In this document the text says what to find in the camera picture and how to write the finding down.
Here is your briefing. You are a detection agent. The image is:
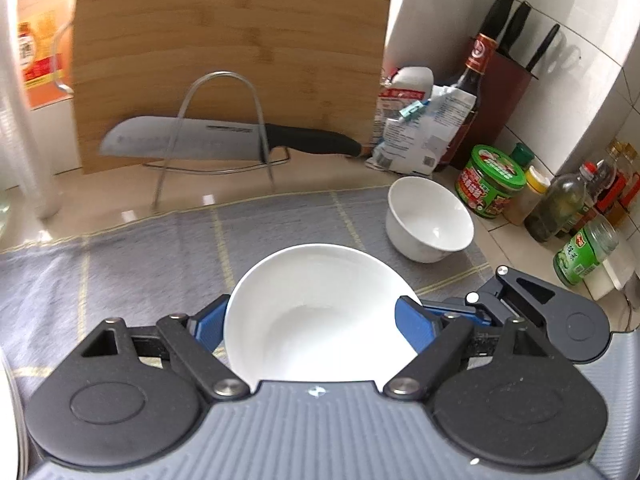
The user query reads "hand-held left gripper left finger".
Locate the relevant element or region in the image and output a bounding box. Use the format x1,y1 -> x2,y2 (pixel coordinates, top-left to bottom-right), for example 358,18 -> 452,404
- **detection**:
80,294 -> 251,401

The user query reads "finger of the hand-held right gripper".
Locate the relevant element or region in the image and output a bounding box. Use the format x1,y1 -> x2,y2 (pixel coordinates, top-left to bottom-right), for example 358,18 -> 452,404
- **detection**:
421,264 -> 567,329

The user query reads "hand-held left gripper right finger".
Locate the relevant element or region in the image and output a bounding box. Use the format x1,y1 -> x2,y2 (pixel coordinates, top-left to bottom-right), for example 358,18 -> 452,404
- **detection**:
384,296 -> 551,402

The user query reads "white pink-flower bowl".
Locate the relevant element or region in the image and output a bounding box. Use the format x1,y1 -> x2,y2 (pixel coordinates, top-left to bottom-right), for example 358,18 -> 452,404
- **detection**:
385,176 -> 475,264
223,243 -> 423,383

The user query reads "white container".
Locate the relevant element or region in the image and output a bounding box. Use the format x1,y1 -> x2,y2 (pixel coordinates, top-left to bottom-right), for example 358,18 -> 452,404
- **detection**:
585,247 -> 640,301

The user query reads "green label plastic bottle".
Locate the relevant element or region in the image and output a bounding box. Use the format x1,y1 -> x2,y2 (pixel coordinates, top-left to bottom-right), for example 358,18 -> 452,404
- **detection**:
552,215 -> 620,288

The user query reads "grey blue checkered towel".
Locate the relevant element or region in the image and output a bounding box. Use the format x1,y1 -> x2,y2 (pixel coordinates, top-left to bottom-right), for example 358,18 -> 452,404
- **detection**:
0,185 -> 493,391

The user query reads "dark oil bottle red cap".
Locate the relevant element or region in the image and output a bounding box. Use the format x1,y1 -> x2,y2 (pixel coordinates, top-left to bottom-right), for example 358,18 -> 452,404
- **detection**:
524,161 -> 598,243

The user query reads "yellow cap spice jar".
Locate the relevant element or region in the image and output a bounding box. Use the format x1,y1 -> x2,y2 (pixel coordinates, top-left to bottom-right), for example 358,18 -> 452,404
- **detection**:
502,166 -> 551,227

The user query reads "green lid sauce jar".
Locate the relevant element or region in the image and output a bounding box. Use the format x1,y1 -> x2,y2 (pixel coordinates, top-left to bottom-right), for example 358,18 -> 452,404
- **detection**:
455,144 -> 527,219

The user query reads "yellow red label bottle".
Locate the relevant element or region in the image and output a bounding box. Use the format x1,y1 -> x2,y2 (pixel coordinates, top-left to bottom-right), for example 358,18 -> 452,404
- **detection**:
595,141 -> 640,227

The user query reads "small green cap bottle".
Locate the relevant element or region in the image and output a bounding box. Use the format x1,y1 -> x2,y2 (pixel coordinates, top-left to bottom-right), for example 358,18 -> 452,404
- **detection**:
509,142 -> 535,168

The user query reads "white printed plastic bag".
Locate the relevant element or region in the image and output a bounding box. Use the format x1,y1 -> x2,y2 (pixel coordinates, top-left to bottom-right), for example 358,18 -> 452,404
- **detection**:
365,85 -> 478,176

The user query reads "blue bag clip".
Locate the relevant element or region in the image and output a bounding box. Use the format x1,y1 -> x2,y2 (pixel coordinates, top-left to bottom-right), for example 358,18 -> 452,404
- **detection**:
397,100 -> 433,123

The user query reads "dark red knife block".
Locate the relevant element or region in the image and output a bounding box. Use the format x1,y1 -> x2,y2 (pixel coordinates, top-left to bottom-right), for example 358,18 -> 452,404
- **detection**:
447,35 -> 538,171

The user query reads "white red-label bag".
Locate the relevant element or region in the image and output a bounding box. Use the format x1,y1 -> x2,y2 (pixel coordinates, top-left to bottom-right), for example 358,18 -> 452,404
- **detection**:
377,66 -> 435,126

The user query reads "dark soy sauce bottle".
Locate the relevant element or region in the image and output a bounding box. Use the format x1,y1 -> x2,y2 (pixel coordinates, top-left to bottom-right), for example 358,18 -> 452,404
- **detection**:
440,33 -> 498,171

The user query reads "clear plastic wrap roll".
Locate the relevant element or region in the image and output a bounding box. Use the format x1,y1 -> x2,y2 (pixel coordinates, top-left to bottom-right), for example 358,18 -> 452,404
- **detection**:
0,0 -> 63,221

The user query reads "bamboo cutting board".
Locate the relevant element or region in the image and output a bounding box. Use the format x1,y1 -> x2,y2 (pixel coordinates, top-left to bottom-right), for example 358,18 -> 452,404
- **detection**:
72,0 -> 396,176

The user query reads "orange labelled container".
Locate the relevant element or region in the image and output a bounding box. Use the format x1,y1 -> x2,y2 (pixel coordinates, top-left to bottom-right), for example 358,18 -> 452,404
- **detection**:
17,0 -> 81,111

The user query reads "black-handled kitchen knife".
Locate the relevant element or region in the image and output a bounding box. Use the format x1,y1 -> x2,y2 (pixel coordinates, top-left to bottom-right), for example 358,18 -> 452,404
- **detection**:
98,116 -> 362,162

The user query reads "metal wire rack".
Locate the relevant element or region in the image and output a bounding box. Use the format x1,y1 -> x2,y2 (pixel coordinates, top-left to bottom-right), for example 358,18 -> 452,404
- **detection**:
142,72 -> 291,209

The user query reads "black knife handle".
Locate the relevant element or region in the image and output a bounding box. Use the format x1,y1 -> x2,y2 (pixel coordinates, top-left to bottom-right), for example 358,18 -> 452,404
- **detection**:
525,23 -> 561,73
500,0 -> 532,58
480,0 -> 516,45

